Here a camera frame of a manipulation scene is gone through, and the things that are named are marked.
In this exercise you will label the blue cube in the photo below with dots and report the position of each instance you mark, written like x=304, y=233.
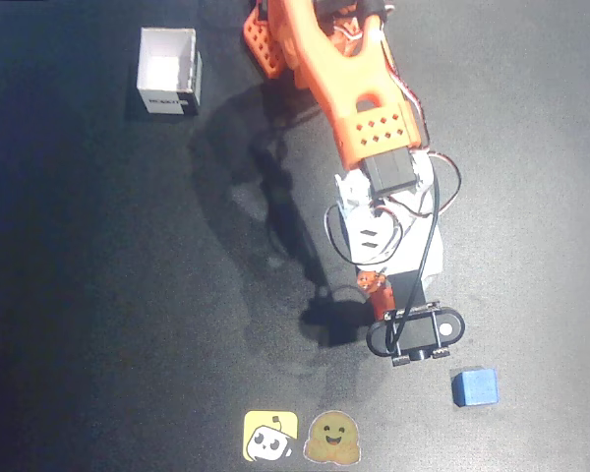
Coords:
x=476, y=387

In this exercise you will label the black bar webcam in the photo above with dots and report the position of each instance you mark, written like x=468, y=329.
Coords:
x=418, y=333

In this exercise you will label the hugging face emoji sticker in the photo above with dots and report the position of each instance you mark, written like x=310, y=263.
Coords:
x=332, y=437

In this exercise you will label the yellow robot face sticker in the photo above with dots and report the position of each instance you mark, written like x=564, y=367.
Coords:
x=269, y=436

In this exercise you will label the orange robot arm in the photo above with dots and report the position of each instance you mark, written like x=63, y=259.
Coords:
x=344, y=83

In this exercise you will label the black table mat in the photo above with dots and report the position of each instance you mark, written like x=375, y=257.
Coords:
x=103, y=295

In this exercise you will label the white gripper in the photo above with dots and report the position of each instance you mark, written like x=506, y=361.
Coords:
x=407, y=286

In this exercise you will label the white open cardboard box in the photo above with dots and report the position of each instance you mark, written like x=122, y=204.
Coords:
x=169, y=69

